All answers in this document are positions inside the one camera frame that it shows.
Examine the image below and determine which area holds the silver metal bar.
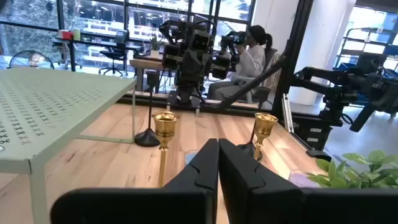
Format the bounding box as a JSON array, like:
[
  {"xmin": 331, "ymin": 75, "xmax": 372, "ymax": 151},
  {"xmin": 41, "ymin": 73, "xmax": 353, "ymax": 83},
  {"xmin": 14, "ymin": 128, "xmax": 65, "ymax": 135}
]
[{"xmin": 280, "ymin": 93, "xmax": 295, "ymax": 134}]

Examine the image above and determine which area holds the blue candle glass jar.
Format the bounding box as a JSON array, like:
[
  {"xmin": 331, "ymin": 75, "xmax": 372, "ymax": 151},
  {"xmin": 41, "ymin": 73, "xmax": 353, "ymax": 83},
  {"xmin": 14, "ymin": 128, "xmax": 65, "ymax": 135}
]
[{"xmin": 184, "ymin": 149, "xmax": 200, "ymax": 166}]

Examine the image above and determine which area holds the black desk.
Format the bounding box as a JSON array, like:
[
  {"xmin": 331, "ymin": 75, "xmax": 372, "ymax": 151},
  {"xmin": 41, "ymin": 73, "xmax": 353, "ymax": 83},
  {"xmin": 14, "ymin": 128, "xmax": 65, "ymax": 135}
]
[{"xmin": 52, "ymin": 37, "xmax": 144, "ymax": 73}]

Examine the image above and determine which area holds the black office chair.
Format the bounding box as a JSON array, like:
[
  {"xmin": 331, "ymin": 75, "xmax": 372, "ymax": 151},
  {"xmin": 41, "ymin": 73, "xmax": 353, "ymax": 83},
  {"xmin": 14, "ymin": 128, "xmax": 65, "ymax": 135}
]
[{"xmin": 98, "ymin": 29, "xmax": 130, "ymax": 77}]

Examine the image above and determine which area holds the green perforated metal shelf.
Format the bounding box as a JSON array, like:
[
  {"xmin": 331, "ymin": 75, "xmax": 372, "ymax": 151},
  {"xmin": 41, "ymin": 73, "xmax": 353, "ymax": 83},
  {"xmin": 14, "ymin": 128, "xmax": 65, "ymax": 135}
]
[{"xmin": 0, "ymin": 67, "xmax": 138, "ymax": 224}]

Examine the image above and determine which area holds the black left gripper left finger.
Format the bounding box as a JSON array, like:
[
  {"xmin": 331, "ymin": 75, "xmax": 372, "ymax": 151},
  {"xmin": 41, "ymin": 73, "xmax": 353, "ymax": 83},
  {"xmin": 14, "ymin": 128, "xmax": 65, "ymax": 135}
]
[{"xmin": 50, "ymin": 138, "xmax": 220, "ymax": 224}]

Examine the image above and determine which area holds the black controller box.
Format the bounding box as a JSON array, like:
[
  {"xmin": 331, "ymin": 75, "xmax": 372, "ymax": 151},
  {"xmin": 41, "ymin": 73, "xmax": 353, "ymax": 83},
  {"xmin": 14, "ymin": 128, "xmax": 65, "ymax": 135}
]
[{"xmin": 292, "ymin": 121, "xmax": 334, "ymax": 152}]

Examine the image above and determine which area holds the person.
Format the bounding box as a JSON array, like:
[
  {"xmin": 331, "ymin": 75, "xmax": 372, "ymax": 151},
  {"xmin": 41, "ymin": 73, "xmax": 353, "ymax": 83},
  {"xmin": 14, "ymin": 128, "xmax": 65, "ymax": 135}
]
[{"xmin": 206, "ymin": 24, "xmax": 275, "ymax": 102}]

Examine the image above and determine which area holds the black aluminium rig frame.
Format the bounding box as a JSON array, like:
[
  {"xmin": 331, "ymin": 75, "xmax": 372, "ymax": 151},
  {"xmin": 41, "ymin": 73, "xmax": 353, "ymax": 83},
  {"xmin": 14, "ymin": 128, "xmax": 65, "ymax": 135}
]
[{"xmin": 116, "ymin": 0, "xmax": 333, "ymax": 162}]

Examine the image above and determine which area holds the black wire-guard fan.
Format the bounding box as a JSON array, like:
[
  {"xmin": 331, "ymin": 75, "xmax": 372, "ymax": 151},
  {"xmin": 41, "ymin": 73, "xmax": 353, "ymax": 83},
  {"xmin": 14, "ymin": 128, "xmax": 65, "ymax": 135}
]
[{"xmin": 7, "ymin": 50, "xmax": 56, "ymax": 70}]

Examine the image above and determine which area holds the small potted plant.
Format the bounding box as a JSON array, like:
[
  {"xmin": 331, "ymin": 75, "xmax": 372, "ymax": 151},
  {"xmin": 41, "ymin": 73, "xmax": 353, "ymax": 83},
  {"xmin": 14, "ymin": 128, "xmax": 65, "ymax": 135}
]
[{"xmin": 149, "ymin": 35, "xmax": 161, "ymax": 58}]

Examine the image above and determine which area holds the green plant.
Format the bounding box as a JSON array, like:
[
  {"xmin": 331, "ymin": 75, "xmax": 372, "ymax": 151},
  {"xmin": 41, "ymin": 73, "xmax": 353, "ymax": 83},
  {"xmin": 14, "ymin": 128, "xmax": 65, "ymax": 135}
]
[{"xmin": 306, "ymin": 149, "xmax": 398, "ymax": 190}]

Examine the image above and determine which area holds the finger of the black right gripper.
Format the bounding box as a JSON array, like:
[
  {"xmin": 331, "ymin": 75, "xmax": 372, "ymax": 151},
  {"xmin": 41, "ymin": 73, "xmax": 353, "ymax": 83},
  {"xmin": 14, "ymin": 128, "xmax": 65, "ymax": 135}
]
[
  {"xmin": 196, "ymin": 49, "xmax": 213, "ymax": 83},
  {"xmin": 181, "ymin": 49, "xmax": 197, "ymax": 85}
]

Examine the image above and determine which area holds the grey office chair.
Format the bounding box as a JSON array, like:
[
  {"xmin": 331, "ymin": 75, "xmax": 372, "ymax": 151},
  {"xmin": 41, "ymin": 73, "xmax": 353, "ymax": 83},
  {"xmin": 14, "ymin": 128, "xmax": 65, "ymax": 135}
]
[{"xmin": 231, "ymin": 46, "xmax": 282, "ymax": 105}]

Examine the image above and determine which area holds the black cart with blue bins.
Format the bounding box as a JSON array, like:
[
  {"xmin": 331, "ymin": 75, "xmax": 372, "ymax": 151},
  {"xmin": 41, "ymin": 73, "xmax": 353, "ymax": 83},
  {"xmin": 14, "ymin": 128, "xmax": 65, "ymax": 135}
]
[{"xmin": 334, "ymin": 27, "xmax": 398, "ymax": 73}]

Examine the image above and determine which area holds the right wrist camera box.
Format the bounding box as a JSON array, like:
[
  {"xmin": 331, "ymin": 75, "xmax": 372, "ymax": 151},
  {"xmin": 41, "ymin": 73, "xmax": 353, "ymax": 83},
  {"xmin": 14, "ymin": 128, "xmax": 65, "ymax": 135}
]
[{"xmin": 189, "ymin": 29, "xmax": 212, "ymax": 52}]

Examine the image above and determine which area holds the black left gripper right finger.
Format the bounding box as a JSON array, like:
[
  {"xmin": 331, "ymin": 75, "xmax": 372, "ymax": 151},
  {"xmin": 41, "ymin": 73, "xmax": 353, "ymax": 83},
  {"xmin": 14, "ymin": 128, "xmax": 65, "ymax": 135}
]
[{"xmin": 218, "ymin": 138, "xmax": 398, "ymax": 224}]

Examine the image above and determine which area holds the lavender candle glass jar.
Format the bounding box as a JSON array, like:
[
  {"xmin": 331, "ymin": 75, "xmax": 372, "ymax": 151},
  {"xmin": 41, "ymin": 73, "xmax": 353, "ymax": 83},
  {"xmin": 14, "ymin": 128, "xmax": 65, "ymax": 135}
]
[{"xmin": 288, "ymin": 169, "xmax": 321, "ymax": 189}]

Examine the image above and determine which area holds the gold candlestick holder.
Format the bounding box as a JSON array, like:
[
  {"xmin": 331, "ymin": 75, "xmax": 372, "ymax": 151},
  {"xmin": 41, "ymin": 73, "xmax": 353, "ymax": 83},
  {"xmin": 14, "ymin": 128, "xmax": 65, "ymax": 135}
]
[
  {"xmin": 152, "ymin": 111, "xmax": 180, "ymax": 189},
  {"xmin": 253, "ymin": 112, "xmax": 279, "ymax": 161}
]

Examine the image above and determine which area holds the wooden table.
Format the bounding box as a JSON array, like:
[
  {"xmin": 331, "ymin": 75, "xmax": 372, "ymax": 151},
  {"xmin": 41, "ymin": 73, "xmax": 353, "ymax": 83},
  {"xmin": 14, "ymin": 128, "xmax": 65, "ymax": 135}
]
[{"xmin": 129, "ymin": 58, "xmax": 166, "ymax": 92}]

